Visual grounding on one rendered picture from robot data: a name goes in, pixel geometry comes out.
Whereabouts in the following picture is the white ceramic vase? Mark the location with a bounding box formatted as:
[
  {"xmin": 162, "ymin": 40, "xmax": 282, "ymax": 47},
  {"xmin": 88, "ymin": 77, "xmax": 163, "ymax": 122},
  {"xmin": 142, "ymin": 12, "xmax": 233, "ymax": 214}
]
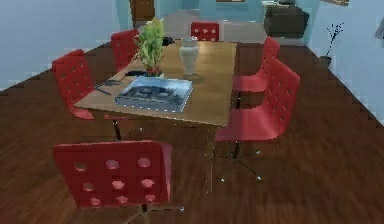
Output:
[{"xmin": 179, "ymin": 35, "xmax": 200, "ymax": 77}]

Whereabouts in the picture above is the green potted house plant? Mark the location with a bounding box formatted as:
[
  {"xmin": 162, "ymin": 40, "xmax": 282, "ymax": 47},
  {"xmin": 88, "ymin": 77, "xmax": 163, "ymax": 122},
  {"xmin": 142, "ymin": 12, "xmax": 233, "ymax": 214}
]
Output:
[{"xmin": 133, "ymin": 17, "xmax": 166, "ymax": 78}]

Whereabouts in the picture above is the small black flat object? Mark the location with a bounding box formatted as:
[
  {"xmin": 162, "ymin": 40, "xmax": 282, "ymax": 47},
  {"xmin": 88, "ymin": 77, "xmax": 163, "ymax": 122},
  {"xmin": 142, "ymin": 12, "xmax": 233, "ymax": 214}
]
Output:
[{"xmin": 125, "ymin": 69, "xmax": 148, "ymax": 77}]

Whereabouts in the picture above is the bare twig plant in pot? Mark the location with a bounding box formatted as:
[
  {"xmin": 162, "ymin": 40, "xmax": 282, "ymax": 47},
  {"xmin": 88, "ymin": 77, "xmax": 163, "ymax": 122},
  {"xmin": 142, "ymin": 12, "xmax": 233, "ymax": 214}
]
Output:
[{"xmin": 319, "ymin": 21, "xmax": 346, "ymax": 69}]

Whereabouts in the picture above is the blue grey picture book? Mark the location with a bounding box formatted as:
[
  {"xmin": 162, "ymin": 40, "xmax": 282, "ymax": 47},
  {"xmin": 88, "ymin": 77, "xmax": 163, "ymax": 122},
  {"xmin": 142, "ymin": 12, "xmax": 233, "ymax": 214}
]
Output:
[{"xmin": 114, "ymin": 76, "xmax": 194, "ymax": 114}]

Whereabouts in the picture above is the red perforated swivel chair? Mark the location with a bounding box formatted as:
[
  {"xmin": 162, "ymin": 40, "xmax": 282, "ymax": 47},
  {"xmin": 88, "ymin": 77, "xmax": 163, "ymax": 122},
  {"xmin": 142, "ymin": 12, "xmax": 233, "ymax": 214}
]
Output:
[
  {"xmin": 231, "ymin": 35, "xmax": 282, "ymax": 110},
  {"xmin": 190, "ymin": 21, "xmax": 221, "ymax": 43},
  {"xmin": 51, "ymin": 48, "xmax": 123, "ymax": 141},
  {"xmin": 110, "ymin": 28, "xmax": 140, "ymax": 73},
  {"xmin": 52, "ymin": 139, "xmax": 185, "ymax": 224},
  {"xmin": 213, "ymin": 57, "xmax": 302, "ymax": 184}
]

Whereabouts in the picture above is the brown wooden room door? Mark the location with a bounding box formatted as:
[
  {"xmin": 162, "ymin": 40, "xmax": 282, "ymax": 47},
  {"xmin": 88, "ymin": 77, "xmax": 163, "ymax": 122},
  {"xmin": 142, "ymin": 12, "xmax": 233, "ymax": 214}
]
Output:
[{"xmin": 129, "ymin": 0, "xmax": 156, "ymax": 29}]

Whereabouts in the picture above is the dark chest of drawers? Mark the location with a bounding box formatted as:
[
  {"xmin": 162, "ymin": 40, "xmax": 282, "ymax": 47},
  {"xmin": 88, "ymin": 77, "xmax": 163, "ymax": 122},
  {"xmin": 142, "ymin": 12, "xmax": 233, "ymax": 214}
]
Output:
[{"xmin": 263, "ymin": 3, "xmax": 311, "ymax": 39}]

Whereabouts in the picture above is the brown wooden dining table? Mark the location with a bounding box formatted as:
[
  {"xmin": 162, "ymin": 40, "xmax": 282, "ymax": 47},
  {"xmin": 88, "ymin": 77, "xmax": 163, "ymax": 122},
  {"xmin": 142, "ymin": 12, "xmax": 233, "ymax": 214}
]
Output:
[{"xmin": 73, "ymin": 39, "xmax": 238, "ymax": 194}]

